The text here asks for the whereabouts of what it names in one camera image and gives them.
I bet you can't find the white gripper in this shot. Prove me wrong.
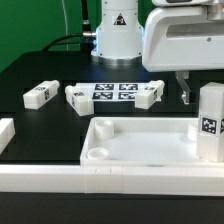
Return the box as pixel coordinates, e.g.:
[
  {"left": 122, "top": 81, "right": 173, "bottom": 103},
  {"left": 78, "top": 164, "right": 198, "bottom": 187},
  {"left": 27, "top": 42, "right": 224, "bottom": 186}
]
[{"left": 142, "top": 5, "right": 224, "bottom": 104}]

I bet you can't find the white desk top tray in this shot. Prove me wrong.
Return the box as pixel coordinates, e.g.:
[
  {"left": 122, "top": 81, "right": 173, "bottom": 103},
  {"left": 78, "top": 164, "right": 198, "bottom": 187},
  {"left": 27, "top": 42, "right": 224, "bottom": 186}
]
[{"left": 80, "top": 117, "right": 224, "bottom": 167}]

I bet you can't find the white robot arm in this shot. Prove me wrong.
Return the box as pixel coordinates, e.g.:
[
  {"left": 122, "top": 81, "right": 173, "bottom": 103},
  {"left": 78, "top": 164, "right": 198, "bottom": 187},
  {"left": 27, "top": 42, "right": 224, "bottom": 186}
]
[{"left": 91, "top": 0, "right": 224, "bottom": 103}]

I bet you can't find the white left obstacle block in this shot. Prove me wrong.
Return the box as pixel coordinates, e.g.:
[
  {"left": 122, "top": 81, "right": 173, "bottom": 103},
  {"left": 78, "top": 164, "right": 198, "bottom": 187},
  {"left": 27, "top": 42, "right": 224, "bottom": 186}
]
[{"left": 0, "top": 118, "right": 15, "bottom": 154}]

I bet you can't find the white front obstacle bar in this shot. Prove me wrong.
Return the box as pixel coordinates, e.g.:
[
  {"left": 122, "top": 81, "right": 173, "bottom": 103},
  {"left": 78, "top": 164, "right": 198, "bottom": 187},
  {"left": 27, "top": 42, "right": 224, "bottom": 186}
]
[{"left": 0, "top": 165, "right": 224, "bottom": 196}]

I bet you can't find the white marker base plate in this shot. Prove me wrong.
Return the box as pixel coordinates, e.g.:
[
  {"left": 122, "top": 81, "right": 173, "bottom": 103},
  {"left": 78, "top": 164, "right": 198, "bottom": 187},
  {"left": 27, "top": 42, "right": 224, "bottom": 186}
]
[{"left": 73, "top": 82, "right": 162, "bottom": 102}]

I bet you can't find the black cable with connector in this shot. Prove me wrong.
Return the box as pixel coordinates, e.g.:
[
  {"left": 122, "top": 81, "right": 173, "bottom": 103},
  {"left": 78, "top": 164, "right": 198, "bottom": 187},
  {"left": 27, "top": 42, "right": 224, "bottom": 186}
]
[{"left": 41, "top": 0, "right": 98, "bottom": 53}]

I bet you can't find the thin white cable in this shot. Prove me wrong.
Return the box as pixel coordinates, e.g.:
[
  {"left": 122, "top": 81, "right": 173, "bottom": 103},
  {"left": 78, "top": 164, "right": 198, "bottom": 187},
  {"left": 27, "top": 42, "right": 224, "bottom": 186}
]
[{"left": 61, "top": 0, "right": 70, "bottom": 52}]

